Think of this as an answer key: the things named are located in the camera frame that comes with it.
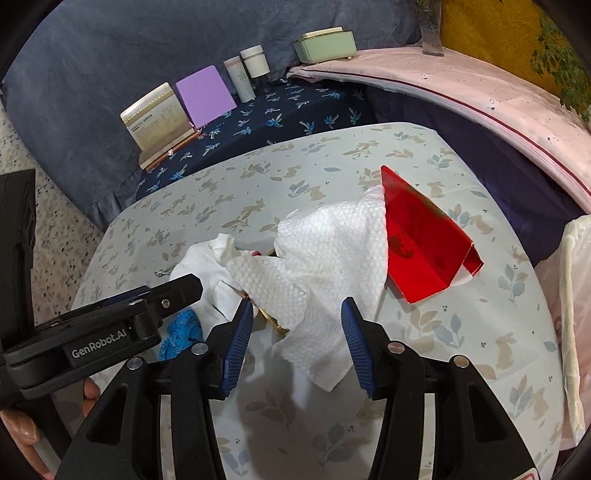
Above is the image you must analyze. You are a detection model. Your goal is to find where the blue wrapper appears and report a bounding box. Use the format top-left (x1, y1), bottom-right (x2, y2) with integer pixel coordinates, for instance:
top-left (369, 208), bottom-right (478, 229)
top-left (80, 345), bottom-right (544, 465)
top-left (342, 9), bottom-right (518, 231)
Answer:
top-left (158, 308), bottom-right (204, 361)

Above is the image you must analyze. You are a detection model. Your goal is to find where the white tissue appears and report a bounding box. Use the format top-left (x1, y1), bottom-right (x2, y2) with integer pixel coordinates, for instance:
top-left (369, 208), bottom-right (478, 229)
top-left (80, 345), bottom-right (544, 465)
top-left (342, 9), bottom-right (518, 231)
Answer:
top-left (169, 234), bottom-right (242, 333)

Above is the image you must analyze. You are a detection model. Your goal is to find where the red paper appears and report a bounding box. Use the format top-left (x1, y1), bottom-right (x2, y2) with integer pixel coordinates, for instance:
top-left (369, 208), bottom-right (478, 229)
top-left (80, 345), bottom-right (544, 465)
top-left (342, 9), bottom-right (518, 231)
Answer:
top-left (381, 166), bottom-right (484, 304)

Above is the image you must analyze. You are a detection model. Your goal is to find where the white textured paper towel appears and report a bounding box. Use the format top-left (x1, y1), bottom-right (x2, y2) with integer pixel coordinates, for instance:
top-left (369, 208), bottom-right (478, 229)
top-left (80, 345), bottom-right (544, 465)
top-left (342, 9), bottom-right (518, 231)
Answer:
top-left (209, 186), bottom-right (388, 391)

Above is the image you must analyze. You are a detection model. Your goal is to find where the black gold cigarette box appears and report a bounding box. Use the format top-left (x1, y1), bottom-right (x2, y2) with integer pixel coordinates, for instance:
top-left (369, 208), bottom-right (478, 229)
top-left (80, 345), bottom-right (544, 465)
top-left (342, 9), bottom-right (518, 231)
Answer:
top-left (238, 248), bottom-right (290, 338)

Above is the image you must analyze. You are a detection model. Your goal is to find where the white lined trash bin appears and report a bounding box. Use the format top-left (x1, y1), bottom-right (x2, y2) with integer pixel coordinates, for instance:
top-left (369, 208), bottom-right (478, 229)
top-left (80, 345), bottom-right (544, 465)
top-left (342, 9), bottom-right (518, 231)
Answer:
top-left (535, 215), bottom-right (591, 450)

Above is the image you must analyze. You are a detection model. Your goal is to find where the person's left hand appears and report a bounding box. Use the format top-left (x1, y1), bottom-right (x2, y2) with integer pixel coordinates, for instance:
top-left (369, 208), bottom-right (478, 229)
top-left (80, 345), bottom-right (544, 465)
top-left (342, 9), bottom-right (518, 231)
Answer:
top-left (1, 378), bottom-right (101, 480)

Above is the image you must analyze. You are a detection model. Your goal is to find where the rabbit print light tablecloth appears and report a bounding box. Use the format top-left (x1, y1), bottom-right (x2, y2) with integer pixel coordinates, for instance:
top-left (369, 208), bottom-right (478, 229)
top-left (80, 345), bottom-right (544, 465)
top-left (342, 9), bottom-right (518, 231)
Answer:
top-left (74, 123), bottom-right (563, 479)

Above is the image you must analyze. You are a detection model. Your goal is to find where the blue grey backdrop cloth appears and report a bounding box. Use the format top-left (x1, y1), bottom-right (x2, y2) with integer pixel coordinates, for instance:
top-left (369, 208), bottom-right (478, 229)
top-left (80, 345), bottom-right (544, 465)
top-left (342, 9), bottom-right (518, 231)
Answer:
top-left (1, 0), bottom-right (420, 229)

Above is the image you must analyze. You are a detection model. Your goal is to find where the purple notebook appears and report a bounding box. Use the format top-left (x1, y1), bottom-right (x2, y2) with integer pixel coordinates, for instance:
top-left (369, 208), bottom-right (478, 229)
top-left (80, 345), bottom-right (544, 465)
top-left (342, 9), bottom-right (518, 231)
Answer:
top-left (175, 65), bottom-right (236, 128)

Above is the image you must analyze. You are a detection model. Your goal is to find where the pink dotted cloth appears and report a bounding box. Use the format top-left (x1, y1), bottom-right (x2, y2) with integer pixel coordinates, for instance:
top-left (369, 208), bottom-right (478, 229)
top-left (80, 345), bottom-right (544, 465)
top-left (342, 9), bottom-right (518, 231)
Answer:
top-left (288, 46), bottom-right (591, 211)

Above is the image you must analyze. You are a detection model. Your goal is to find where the navy floral cloth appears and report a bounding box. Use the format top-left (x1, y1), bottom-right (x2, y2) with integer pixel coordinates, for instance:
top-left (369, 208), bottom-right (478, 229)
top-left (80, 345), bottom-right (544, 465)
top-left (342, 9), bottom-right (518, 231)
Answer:
top-left (135, 80), bottom-right (376, 200)

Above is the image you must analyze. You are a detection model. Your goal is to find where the white cosmetic tube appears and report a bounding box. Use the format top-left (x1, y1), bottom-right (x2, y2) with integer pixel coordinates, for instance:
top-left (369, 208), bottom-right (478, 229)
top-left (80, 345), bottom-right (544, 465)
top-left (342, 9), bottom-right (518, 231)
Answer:
top-left (223, 56), bottom-right (256, 103)

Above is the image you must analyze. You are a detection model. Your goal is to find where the white cosmetic jar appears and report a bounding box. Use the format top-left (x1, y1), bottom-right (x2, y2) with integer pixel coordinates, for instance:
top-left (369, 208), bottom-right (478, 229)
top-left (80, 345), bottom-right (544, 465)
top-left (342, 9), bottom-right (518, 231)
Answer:
top-left (240, 45), bottom-right (270, 79)

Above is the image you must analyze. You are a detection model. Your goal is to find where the green plant in white pot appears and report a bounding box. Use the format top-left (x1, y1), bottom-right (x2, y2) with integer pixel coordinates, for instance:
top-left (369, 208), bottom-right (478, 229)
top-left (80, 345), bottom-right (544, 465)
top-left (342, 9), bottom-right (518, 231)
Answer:
top-left (531, 14), bottom-right (590, 122)

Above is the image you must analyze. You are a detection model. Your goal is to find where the mustard yellow cloth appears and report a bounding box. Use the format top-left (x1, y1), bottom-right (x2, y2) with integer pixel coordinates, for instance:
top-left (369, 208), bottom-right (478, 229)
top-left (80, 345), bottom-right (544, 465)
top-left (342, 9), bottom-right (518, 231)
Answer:
top-left (438, 0), bottom-right (583, 98)

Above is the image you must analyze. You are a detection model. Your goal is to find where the green tissue box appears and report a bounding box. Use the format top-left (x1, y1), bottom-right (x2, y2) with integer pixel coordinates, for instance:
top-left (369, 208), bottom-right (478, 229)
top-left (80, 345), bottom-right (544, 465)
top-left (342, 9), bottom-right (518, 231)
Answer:
top-left (294, 27), bottom-right (358, 65)

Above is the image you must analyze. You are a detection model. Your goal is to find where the glass vase with pink flowers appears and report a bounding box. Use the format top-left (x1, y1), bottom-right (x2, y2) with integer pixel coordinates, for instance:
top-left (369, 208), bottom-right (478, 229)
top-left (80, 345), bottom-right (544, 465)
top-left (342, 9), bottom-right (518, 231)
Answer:
top-left (415, 0), bottom-right (445, 57)

